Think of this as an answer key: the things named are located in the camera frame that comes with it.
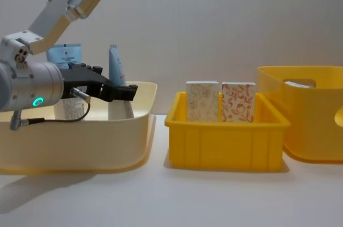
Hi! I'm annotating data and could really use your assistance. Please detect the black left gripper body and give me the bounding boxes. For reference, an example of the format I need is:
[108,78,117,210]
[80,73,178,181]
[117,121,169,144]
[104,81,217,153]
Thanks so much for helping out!
[62,63,116,100]

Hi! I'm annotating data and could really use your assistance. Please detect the white and blue tube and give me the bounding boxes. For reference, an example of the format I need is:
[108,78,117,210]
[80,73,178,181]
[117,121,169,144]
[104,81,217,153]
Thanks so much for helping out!
[107,44,135,120]

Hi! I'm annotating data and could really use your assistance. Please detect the pale blue flat pouch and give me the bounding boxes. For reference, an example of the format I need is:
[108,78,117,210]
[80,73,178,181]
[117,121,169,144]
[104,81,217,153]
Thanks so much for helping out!
[46,43,87,121]

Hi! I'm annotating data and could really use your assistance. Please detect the cream plastic bin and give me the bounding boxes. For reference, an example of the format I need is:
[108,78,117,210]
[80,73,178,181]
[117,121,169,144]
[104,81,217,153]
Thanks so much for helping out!
[0,81,158,177]

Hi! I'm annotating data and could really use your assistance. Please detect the beige floral print box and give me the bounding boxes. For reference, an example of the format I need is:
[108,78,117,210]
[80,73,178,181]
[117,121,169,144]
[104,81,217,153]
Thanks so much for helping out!
[185,80,220,123]

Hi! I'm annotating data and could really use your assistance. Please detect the yellow plastic crate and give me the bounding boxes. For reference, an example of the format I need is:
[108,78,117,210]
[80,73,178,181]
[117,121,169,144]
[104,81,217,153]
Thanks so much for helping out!
[164,91,292,172]

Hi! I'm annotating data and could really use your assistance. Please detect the orange floral print box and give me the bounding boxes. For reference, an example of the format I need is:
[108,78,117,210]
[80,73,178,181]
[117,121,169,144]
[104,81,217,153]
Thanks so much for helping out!
[221,81,257,124]

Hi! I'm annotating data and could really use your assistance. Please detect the white box in basket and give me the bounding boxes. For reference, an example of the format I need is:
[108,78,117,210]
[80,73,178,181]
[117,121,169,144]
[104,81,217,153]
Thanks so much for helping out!
[284,79,317,89]

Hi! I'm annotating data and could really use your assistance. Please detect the thin dark gripper cable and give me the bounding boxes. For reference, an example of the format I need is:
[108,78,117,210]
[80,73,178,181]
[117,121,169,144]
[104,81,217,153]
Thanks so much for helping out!
[10,87,92,131]

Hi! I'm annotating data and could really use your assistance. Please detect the yellow basket with handle holes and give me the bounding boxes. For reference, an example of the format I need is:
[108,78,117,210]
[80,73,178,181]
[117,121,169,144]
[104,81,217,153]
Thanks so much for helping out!
[257,65,343,163]

